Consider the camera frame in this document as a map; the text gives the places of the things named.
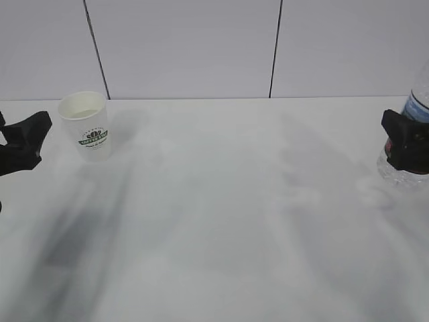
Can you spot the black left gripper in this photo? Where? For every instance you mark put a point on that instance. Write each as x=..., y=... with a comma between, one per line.
x=24, y=141

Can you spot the clear plastic water bottle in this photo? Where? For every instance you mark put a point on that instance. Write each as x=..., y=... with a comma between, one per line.
x=415, y=108

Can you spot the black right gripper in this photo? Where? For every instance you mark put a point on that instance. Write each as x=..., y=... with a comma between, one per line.
x=406, y=147

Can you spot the white paper cup green logo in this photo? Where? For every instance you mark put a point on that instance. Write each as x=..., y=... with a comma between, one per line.
x=84, y=115

